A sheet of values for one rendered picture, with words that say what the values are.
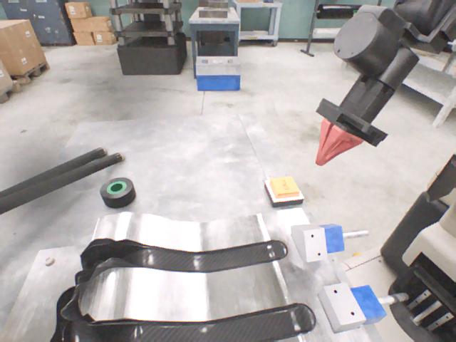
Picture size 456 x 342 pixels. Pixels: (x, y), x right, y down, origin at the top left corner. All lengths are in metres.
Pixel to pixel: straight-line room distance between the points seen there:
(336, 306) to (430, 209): 0.74
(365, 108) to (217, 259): 0.33
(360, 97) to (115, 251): 0.43
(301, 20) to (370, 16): 6.60
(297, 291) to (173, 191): 0.40
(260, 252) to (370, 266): 0.89
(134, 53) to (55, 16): 3.10
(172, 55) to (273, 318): 3.99
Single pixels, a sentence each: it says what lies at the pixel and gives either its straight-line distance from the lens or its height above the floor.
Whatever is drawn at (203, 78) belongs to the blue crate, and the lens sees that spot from 3.48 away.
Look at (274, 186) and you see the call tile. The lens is 0.62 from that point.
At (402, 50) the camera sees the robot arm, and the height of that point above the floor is 1.18.
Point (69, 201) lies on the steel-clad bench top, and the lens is 0.73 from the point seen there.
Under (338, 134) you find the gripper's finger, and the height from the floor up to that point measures 1.06.
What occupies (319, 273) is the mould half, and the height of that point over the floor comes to 0.89.
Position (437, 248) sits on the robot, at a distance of 0.73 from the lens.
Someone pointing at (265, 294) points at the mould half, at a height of 0.89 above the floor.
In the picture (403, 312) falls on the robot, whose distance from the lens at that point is 1.25.
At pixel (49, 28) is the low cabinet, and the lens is 7.24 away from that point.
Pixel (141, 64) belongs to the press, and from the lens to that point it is 4.32.
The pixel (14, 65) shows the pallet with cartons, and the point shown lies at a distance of 4.75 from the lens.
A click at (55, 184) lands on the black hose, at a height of 0.87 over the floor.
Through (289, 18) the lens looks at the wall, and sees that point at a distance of 6.89.
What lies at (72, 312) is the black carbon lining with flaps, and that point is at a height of 0.95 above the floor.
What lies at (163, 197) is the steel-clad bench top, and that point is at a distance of 0.65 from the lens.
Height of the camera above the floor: 1.25
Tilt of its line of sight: 39 degrees down
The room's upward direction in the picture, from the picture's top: 1 degrees clockwise
